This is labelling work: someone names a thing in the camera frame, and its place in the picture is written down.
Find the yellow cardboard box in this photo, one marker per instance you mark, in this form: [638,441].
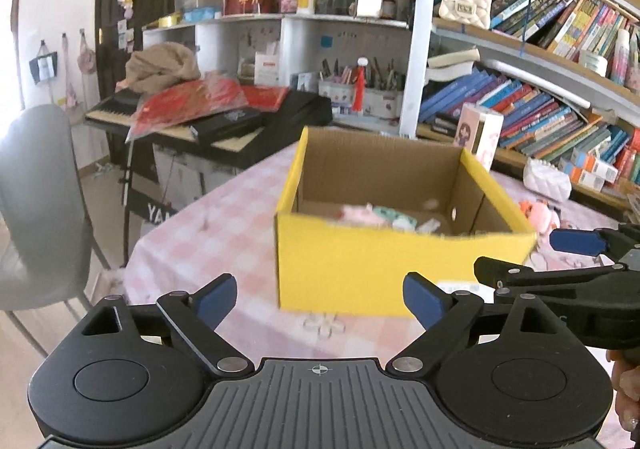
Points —
[350,269]

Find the white hanging bag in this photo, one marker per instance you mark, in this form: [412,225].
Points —
[69,89]

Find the red envelope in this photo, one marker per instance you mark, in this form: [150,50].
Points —
[265,98]

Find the pink hanging bag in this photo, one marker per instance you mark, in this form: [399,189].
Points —
[86,60]

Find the wooden bookshelf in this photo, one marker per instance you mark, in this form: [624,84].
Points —
[505,43]

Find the pink checked tablecloth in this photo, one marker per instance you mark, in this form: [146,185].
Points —
[225,209]

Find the white pen holder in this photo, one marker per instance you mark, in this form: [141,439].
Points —
[385,104]
[336,91]

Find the black keyboard stand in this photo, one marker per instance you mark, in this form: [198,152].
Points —
[150,211]

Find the row of colourful paperback books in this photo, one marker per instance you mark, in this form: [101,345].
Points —
[575,24]

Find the black flat box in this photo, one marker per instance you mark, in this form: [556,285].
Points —
[225,121]

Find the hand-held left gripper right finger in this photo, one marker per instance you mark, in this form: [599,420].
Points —
[422,299]

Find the white box red label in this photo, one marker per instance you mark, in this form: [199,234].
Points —
[266,69]

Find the orange pink toy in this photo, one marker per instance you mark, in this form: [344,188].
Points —
[537,214]

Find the dark hanging tote bag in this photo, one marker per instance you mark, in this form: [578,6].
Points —
[44,69]

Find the black keyboard piano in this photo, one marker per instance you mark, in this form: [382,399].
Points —
[300,111]

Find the red decorations in plastic bag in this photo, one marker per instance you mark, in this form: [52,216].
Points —
[190,101]

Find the beige crumpled cloth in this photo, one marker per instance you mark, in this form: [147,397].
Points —
[160,66]

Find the white quilted purse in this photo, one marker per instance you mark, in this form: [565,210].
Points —
[547,181]

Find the bunch of pens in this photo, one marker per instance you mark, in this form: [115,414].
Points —
[340,71]

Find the pastel bottle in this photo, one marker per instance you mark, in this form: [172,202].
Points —
[621,59]

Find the person's right hand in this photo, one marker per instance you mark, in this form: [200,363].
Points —
[627,389]

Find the long row of slanted books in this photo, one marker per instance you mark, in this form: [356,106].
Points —
[525,114]

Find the blue flat box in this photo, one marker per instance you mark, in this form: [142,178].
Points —
[200,15]

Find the grey chair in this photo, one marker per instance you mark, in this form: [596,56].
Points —
[40,204]

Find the red tassel ornament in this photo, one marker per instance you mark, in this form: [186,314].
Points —
[360,89]

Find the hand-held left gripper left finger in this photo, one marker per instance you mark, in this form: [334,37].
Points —
[217,301]

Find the white shelf unit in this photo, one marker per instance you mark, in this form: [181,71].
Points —
[300,44]

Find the pink cartoon box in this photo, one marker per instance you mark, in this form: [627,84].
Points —
[475,129]

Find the yellow tape roll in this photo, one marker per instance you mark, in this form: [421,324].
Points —
[170,21]

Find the orange white small box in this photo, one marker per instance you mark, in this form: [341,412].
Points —
[575,174]
[597,166]

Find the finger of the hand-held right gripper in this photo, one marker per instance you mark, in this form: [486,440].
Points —
[575,241]
[500,271]

